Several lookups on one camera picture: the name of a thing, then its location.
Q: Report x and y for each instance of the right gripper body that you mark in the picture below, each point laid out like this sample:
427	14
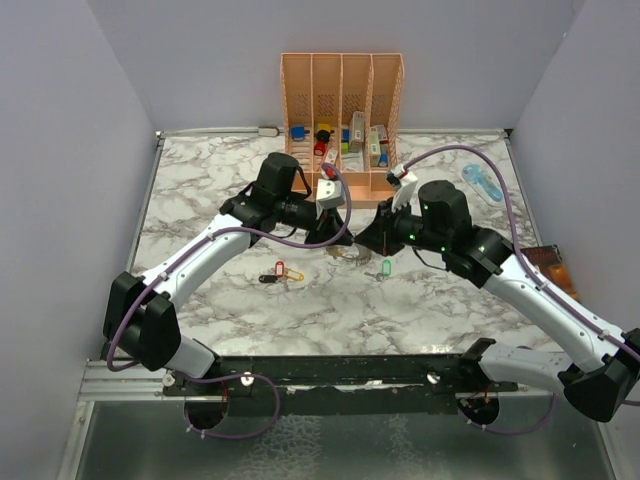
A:
388	219

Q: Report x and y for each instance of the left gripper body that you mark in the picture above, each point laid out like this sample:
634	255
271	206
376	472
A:
304	213

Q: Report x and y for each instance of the metal keyring with yellow grip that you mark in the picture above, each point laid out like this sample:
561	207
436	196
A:
357	254

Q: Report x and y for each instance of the green key tag with key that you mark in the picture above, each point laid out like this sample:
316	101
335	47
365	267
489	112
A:
383	273

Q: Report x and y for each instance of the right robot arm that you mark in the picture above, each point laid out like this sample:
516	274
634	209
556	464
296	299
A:
598	363

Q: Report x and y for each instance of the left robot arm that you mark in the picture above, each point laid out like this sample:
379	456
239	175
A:
141	317

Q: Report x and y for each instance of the red key tag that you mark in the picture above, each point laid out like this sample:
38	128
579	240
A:
279	269

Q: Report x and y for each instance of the yellow key tag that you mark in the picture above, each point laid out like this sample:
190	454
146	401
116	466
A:
294	275

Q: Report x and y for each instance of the black key tag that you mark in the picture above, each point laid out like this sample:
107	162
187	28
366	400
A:
268	279

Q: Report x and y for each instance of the blue cap bottle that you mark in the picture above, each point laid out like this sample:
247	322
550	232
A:
383	161

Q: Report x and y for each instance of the blue block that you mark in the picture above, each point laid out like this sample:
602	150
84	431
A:
298	133

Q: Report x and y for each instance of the white red box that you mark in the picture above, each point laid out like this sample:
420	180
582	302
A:
378	142

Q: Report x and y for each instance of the blue toothbrush package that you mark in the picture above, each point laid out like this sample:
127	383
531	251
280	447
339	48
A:
482	183

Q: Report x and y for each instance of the tall grey box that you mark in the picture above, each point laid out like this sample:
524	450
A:
356	132

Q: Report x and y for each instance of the peach desk organizer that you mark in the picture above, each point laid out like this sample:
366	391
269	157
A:
328	88

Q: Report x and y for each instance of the paperback book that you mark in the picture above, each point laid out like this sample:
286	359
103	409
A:
548	260

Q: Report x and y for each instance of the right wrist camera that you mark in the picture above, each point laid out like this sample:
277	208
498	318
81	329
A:
404	183

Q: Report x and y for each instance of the white adapter at wall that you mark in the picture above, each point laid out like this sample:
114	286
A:
268	131

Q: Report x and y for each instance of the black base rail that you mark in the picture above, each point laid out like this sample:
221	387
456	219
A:
342	385

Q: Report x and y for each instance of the aluminium frame bar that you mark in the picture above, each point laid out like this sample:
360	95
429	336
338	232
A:
100	384

